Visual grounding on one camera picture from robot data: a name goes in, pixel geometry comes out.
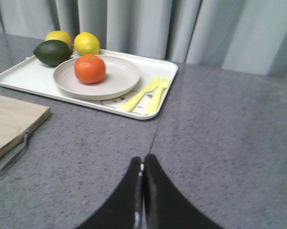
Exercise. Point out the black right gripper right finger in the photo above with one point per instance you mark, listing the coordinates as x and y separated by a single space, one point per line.
165 205

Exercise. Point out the grey curtain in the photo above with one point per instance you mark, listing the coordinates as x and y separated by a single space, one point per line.
241 35

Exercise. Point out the yellow lemon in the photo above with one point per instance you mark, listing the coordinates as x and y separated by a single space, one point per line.
87 43
61 36

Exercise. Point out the orange fruit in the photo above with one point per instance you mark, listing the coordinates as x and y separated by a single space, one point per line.
89 69

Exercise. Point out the yellow lemon right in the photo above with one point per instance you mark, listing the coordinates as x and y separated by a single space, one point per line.
87 43

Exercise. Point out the yellow plastic fork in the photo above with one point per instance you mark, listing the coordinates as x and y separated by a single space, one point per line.
155 100

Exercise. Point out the white round plate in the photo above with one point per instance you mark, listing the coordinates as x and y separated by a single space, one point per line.
120 78

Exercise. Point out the metal board handle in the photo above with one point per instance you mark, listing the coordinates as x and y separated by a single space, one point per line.
17 154

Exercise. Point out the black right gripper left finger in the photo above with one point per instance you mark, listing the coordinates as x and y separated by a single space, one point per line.
123 209

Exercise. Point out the yellow lemon left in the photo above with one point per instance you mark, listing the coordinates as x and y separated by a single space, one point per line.
61 36

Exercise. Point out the wooden cutting board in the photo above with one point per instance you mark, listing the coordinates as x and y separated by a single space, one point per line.
17 117

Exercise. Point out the green lime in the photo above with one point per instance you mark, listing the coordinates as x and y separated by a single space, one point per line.
53 52

